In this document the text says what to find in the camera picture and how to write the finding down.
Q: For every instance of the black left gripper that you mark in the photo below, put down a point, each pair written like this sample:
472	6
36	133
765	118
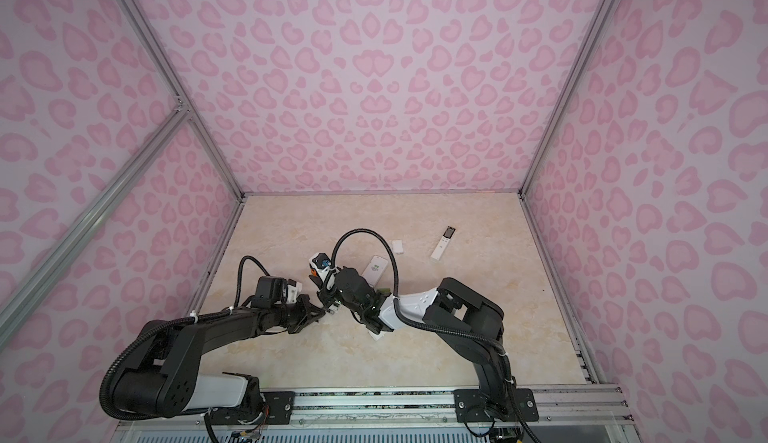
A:
307	317

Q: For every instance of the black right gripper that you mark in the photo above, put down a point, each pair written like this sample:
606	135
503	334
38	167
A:
324	296

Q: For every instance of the white remote with eco sticker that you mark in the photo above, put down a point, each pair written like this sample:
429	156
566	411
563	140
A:
375	269

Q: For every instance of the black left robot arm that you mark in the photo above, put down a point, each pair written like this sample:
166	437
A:
158	374

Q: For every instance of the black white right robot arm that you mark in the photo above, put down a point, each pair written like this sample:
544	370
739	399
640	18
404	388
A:
469	323

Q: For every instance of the slim white remote with display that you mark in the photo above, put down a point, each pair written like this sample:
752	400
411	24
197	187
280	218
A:
443	243

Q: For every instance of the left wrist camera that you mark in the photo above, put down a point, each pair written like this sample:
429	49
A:
275	291

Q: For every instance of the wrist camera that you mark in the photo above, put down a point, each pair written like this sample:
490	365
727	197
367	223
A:
275	291
320	267

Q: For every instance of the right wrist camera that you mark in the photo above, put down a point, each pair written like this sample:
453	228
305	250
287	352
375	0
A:
320	267

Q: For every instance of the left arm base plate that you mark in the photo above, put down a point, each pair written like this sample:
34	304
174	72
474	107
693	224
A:
270	408

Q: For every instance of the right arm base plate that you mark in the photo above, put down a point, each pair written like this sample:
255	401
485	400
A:
472	406

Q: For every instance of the aluminium diagonal frame bar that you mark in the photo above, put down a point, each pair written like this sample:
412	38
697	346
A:
39	282

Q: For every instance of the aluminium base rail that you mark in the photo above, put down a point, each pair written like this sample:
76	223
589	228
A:
554	413

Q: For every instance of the aluminium corner frame post left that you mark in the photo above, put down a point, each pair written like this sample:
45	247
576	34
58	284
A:
158	55

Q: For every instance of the aluminium corner frame post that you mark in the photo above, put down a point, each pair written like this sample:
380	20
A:
594	32
158	55

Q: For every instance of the aluminium corner frame post right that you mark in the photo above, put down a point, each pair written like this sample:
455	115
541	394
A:
594	32

